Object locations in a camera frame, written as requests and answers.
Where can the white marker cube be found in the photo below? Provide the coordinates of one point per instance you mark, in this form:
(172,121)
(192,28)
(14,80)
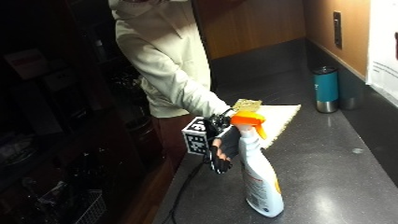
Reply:
(196,138)

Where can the white spray bottle orange trigger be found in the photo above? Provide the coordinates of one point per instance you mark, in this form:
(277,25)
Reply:
(258,180)

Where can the yellow sponge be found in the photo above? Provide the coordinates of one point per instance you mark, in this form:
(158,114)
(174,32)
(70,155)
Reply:
(246,105)

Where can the white cloth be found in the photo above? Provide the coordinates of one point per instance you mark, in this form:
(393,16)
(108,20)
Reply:
(278,119)

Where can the the person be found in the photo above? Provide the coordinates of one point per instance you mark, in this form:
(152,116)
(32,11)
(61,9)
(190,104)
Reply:
(165,62)

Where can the teal steel tumbler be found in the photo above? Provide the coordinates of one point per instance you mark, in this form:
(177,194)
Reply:
(325,88)

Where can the dark shelf unit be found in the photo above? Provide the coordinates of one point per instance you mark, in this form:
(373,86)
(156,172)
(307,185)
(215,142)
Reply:
(61,109)

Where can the black wall outlet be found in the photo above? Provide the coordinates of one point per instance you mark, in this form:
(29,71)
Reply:
(337,29)

